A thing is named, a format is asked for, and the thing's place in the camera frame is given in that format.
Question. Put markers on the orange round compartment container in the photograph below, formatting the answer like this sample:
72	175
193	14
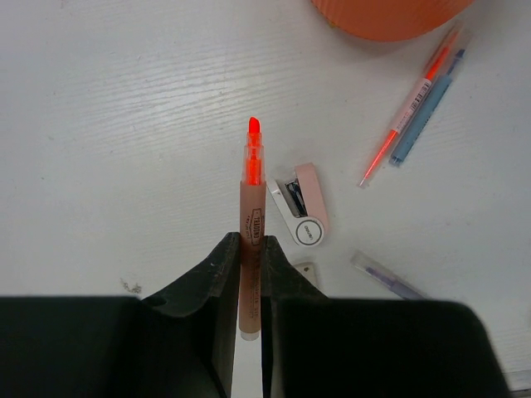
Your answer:
389	20

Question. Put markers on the pink white mini stapler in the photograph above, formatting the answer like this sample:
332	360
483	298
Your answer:
300	201

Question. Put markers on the long beige eraser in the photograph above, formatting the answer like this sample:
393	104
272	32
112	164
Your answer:
309	271

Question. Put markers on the orange highlighter pen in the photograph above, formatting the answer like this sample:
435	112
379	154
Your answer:
252	230

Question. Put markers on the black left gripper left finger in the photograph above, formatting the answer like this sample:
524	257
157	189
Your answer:
191	334

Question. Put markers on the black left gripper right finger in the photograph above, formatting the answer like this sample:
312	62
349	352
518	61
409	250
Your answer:
287	298

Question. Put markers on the purple clear gel pen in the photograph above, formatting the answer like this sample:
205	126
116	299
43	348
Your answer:
386	278

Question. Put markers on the blue clear gel pen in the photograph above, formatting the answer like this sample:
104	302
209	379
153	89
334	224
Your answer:
428	108

